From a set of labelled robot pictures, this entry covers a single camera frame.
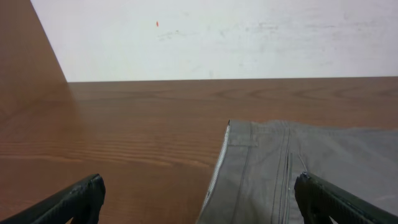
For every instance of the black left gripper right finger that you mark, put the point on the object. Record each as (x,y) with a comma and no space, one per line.
(322,202)

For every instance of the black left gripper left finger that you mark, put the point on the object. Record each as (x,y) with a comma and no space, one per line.
(79,203)

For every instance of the grey shorts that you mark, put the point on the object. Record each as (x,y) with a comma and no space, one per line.
(254,177)

